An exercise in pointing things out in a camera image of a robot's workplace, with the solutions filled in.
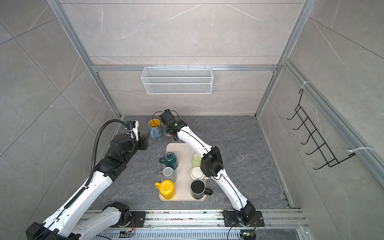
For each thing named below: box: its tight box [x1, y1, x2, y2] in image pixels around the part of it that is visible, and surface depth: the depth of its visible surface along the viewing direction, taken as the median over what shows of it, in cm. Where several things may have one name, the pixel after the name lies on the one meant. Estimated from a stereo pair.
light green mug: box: [192, 153, 202, 168], surface depth 86 cm
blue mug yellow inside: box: [148, 118, 163, 140], surface depth 103 cm
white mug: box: [190, 166, 210, 180], surface depth 83 cm
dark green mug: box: [159, 152, 179, 170], surface depth 86 cm
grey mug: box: [157, 166, 178, 183], surface depth 81 cm
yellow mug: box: [154, 179, 175, 200], surface depth 76 cm
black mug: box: [190, 179, 213, 200], surface depth 76 cm
